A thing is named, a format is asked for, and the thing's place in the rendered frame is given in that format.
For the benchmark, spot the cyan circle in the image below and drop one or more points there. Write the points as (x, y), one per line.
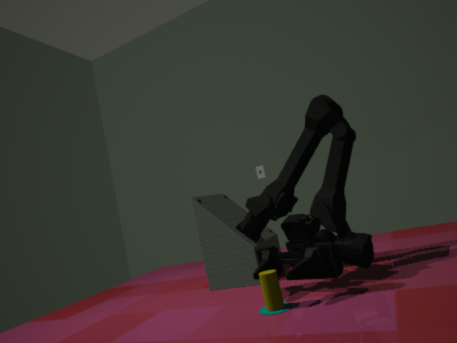
(287, 306)

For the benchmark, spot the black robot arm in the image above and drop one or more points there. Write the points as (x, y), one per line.
(328, 208)

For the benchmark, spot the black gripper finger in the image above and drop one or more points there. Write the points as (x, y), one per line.
(266, 263)
(312, 266)

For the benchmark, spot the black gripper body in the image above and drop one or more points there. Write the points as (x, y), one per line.
(296, 253)

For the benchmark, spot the yellow cylinder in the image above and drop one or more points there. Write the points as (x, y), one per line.
(271, 290)

